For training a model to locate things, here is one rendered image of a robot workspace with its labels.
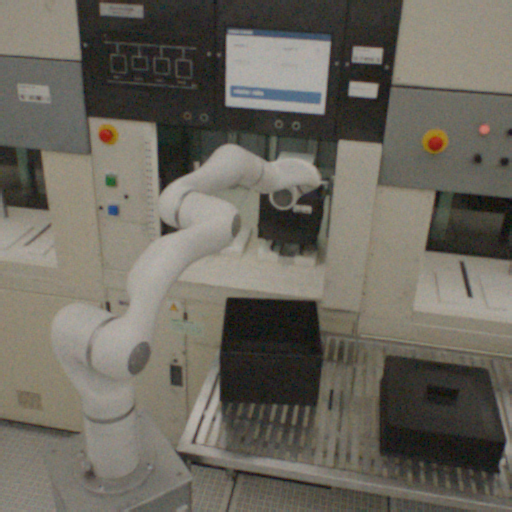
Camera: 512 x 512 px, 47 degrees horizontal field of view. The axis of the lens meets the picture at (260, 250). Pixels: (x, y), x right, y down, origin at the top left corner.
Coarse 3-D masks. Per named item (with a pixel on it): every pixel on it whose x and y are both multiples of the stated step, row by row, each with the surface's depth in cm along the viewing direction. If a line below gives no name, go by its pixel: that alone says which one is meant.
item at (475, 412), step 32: (384, 384) 160; (416, 384) 156; (448, 384) 157; (480, 384) 157; (384, 416) 150; (416, 416) 146; (448, 416) 146; (480, 416) 146; (384, 448) 147; (416, 448) 144; (448, 448) 143; (480, 448) 141
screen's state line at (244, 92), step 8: (232, 88) 165; (240, 88) 164; (248, 88) 164; (256, 88) 163; (264, 88) 163; (272, 88) 163; (232, 96) 166; (240, 96) 165; (248, 96) 165; (256, 96) 164; (264, 96) 164; (272, 96) 164; (280, 96) 163; (288, 96) 163; (296, 96) 162; (304, 96) 162; (312, 96) 161; (320, 96) 161; (320, 104) 162
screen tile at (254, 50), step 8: (232, 40) 159; (232, 48) 160; (240, 48) 159; (248, 48) 159; (256, 48) 158; (264, 48) 158; (272, 48) 158; (240, 56) 160; (248, 56) 160; (256, 56) 159; (264, 56) 159; (272, 56) 159; (264, 64) 160; (272, 64) 160; (232, 72) 163; (240, 72) 162; (248, 72) 162; (256, 72) 161; (264, 72) 161; (272, 72) 161; (232, 80) 163; (240, 80) 163; (248, 80) 163; (256, 80) 162; (264, 80) 162; (272, 80) 161
